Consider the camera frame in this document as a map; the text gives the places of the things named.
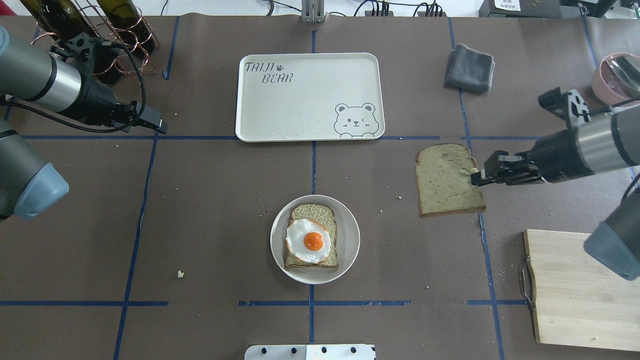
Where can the metal scoop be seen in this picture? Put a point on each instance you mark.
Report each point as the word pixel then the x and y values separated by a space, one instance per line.
pixel 627 73

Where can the bread slice under egg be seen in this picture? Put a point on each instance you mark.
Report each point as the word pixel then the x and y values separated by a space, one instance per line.
pixel 325 216

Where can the white round plate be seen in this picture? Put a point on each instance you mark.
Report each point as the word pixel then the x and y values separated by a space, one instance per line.
pixel 349 241

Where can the aluminium frame post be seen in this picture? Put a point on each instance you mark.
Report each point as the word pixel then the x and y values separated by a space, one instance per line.
pixel 313 11

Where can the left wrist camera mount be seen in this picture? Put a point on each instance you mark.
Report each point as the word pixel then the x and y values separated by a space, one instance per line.
pixel 88 53

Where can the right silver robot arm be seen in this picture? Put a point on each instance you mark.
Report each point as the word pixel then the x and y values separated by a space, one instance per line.
pixel 583 149

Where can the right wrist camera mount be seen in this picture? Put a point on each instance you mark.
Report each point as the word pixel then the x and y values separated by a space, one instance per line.
pixel 569 106

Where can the wooden cutting board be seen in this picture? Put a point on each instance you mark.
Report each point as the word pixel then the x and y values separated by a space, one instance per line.
pixel 577 301

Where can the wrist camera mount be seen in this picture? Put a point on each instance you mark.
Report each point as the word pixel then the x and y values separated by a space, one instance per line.
pixel 569 106
pixel 88 53

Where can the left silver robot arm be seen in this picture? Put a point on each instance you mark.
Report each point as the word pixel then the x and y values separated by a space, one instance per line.
pixel 58 85

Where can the dark wine bottle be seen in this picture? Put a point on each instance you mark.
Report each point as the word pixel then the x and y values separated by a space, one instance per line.
pixel 64 19
pixel 124 16

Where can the dark wine bottle right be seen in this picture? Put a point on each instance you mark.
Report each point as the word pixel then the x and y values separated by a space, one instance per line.
pixel 124 16

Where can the dark wine bottle left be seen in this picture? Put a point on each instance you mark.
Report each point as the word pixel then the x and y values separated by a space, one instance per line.
pixel 64 19

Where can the black box device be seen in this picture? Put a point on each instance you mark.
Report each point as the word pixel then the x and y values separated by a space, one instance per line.
pixel 520 9

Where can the bread slice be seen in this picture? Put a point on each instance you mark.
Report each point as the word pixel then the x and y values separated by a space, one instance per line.
pixel 443 177
pixel 325 216

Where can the copper wire bottle rack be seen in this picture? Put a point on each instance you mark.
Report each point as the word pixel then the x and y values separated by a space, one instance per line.
pixel 94 15

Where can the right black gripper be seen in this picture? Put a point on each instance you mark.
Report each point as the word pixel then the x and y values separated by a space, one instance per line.
pixel 556 156

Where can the fried egg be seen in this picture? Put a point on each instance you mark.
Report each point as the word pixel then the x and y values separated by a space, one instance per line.
pixel 308 241

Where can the grey folded cloth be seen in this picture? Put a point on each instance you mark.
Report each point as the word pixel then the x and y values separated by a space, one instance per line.
pixel 470 69

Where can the white bear tray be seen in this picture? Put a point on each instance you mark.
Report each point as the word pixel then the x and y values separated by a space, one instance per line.
pixel 309 97

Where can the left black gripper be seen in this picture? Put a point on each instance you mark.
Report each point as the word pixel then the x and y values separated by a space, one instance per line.
pixel 98 101

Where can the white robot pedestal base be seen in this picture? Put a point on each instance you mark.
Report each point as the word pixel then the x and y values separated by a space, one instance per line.
pixel 357 351

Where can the pink bowl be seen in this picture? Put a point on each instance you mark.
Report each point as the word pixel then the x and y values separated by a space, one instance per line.
pixel 606 88

